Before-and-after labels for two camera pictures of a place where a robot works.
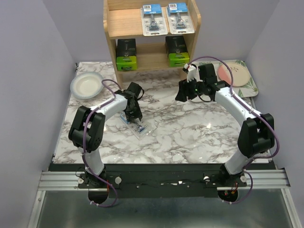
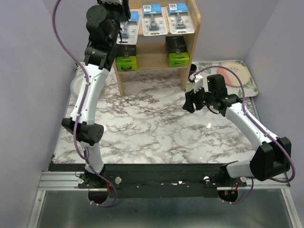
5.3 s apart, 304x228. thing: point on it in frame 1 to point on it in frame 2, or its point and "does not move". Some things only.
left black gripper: [137, 115] to [125, 15]
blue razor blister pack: [179, 21] does not move
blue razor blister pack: [154, 21] does not move
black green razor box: [126, 57] does not move
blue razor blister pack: [139, 129] to [128, 31]
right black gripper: [184, 91] to [191, 97]
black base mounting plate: [140, 180] does not move
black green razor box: [176, 48] does not move
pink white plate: [241, 75] does not move
